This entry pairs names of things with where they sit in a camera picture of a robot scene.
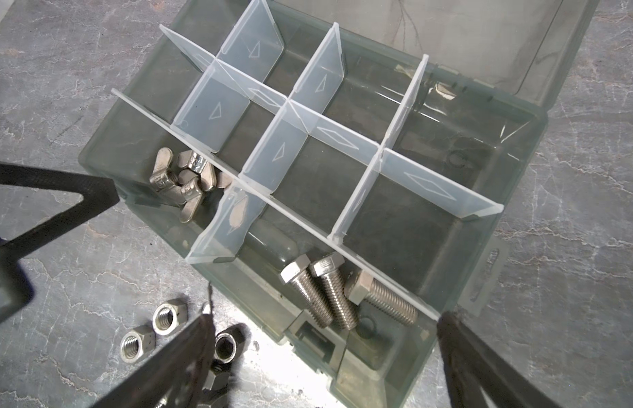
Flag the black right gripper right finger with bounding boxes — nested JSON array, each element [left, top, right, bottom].
[[437, 311, 559, 407]]

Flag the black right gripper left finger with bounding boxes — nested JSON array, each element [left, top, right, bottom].
[[95, 314, 216, 407]]

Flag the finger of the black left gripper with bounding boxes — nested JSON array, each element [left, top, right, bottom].
[[0, 160, 121, 333]]

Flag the steel wing nut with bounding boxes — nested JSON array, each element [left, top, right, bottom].
[[176, 150, 218, 192], [149, 147, 187, 205], [180, 177, 204, 224]]

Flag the steel hex bolt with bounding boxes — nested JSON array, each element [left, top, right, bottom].
[[344, 271, 418, 326], [280, 254, 335, 328], [310, 252, 359, 331]]

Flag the steel hex nut left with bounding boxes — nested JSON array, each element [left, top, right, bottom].
[[119, 325, 156, 364]]

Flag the steel hex nut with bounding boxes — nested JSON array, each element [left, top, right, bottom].
[[152, 299, 188, 337], [119, 325, 156, 364]]

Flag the black hex nut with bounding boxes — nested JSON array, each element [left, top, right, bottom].
[[215, 324, 249, 365]]

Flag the steel hex nut right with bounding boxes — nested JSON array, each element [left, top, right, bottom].
[[152, 299, 188, 337]]

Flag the green plastic organizer box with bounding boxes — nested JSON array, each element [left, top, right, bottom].
[[79, 1, 596, 407]]

